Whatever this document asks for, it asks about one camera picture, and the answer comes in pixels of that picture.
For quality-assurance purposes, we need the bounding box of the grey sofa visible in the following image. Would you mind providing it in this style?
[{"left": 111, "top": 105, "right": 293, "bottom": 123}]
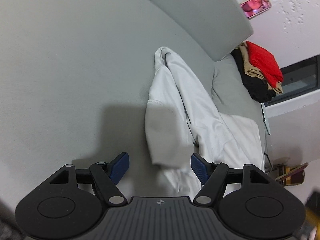
[{"left": 0, "top": 0, "right": 273, "bottom": 205}]

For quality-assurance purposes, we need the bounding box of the tan folded garment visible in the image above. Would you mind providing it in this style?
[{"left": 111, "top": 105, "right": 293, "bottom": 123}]
[{"left": 238, "top": 43, "right": 283, "bottom": 95}]

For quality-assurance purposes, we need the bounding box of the red folded garment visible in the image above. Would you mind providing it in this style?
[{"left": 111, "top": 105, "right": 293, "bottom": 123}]
[{"left": 246, "top": 41, "right": 284, "bottom": 88}]

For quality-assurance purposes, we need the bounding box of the white t-shirt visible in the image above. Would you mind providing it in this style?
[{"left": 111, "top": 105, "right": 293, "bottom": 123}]
[{"left": 145, "top": 47, "right": 265, "bottom": 198}]

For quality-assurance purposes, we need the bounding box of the black folded garment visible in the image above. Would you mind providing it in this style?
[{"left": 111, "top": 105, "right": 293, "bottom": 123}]
[{"left": 231, "top": 48, "right": 276, "bottom": 103}]

